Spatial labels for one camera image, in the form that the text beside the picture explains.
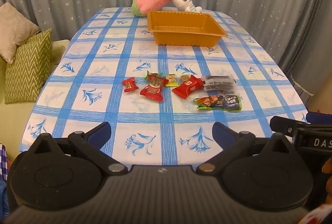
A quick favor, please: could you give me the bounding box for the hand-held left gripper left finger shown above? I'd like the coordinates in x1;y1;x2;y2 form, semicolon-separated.
25;122;128;176

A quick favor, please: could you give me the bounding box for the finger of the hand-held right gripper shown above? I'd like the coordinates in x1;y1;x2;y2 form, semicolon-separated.
306;111;332;124
270;116;298;136

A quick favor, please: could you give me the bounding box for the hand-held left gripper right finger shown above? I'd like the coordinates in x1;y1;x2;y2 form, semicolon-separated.
196;122;297;175

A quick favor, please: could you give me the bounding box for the green and black snack packet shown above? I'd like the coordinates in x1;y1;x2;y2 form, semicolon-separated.
194;94;243;112

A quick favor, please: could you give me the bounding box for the clear dark snack packet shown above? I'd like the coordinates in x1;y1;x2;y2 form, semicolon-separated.
203;83;237;95
201;74;235;85

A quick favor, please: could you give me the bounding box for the red snack packet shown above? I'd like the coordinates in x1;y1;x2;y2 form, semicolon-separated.
172;74;204;99

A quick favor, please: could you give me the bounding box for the small red candy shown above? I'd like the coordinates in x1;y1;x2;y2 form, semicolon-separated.
122;77;137;93

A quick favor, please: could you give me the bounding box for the large red candy packet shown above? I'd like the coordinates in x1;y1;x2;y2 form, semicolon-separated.
140;76;169;102

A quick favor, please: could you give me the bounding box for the small yellow candy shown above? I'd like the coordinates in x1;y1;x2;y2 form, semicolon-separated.
165;74;179;87

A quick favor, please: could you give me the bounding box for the green and red candy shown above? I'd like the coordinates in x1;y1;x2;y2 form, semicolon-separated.
145;70;165;82

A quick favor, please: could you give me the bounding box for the golden plastic tray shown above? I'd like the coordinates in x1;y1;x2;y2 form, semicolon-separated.
147;10;229;46

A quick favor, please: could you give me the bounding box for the person's right hand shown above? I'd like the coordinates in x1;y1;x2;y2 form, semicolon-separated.
322;159;332;204

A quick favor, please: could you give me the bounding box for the curtain with lace hem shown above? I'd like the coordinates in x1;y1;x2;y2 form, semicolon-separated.
275;0;332;96

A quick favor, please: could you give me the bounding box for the red and white clothing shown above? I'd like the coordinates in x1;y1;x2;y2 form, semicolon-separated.
297;203;332;224

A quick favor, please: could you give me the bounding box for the blue checked tablecloth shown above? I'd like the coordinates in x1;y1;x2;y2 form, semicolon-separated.
19;6;309;166

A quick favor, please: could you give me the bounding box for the light green sofa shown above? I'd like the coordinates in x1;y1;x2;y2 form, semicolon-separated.
0;39;70;162

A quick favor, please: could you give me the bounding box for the green zigzag cushion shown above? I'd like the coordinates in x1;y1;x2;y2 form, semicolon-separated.
5;28;52;105

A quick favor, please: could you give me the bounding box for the blue checked cloth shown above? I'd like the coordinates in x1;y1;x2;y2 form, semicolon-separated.
0;143;11;183

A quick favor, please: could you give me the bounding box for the beige cushion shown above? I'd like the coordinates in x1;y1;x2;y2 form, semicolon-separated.
0;2;40;64

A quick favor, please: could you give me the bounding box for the white rabbit plush toy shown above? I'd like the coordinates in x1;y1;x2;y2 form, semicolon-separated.
165;0;203;12

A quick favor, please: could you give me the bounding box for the pink plush toy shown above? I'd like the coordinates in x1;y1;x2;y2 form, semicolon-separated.
131;0;179;17

